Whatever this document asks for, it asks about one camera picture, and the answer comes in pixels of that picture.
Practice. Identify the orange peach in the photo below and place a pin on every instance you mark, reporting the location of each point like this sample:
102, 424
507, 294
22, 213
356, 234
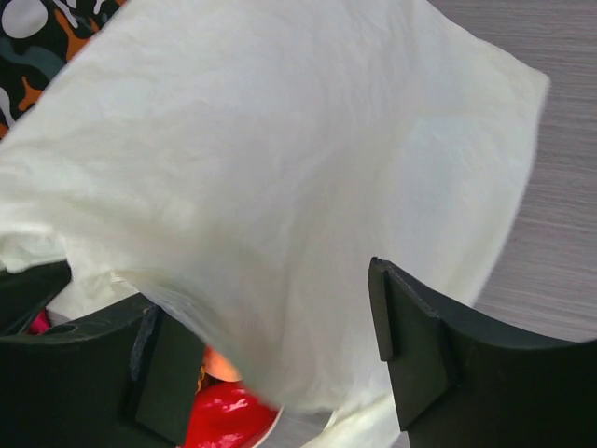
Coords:
219, 367

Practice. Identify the magenta folded cloth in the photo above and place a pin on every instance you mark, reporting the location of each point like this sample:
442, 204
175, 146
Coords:
40, 324

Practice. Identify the light green plastic bag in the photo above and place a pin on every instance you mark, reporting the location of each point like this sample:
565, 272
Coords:
241, 162

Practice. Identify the red bell pepper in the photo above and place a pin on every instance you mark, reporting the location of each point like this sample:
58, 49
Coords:
226, 415

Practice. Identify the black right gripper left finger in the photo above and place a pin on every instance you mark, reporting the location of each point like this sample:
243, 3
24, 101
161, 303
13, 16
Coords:
124, 376

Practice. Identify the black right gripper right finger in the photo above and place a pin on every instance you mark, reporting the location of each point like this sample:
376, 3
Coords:
461, 378

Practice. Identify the orange camouflage garment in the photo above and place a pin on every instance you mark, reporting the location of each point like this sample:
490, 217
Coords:
38, 38

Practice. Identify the red patterned plate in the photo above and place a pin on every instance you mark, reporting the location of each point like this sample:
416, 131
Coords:
271, 425

